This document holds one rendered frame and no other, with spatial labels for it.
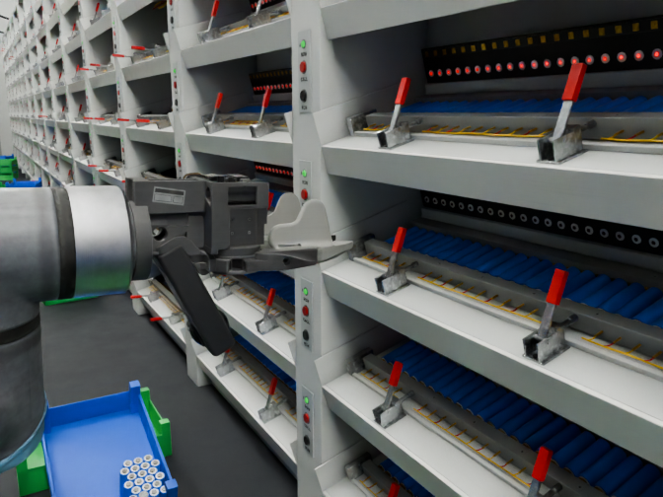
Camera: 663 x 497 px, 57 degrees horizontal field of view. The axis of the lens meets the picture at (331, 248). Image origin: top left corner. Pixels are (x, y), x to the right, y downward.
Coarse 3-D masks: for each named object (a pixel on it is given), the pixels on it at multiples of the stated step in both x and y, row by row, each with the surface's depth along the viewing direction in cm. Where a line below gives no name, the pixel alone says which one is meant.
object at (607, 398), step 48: (336, 240) 97; (384, 240) 102; (528, 240) 82; (576, 240) 75; (336, 288) 94; (432, 336) 75; (480, 336) 68; (576, 336) 63; (528, 384) 62; (576, 384) 56; (624, 384) 55; (624, 432) 53
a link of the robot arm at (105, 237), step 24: (72, 192) 47; (96, 192) 48; (120, 192) 49; (96, 216) 46; (120, 216) 47; (96, 240) 46; (120, 240) 47; (96, 264) 46; (120, 264) 47; (96, 288) 48; (120, 288) 49
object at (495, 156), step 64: (448, 64) 91; (512, 64) 80; (576, 64) 56; (640, 64) 65; (320, 128) 92; (384, 128) 90; (448, 128) 78; (512, 128) 68; (576, 128) 57; (640, 128) 55; (448, 192) 70; (512, 192) 61; (576, 192) 54; (640, 192) 49
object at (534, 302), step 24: (384, 264) 91; (408, 264) 88; (432, 264) 83; (456, 264) 81; (480, 288) 75; (504, 288) 71; (528, 288) 70; (528, 312) 69; (576, 312) 63; (600, 312) 62; (600, 336) 61; (624, 336) 59; (648, 336) 56; (648, 360) 55
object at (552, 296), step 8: (560, 272) 60; (568, 272) 60; (552, 280) 61; (560, 280) 60; (552, 288) 61; (560, 288) 60; (552, 296) 61; (560, 296) 60; (552, 304) 61; (552, 312) 60; (544, 320) 61; (544, 328) 61; (544, 336) 61
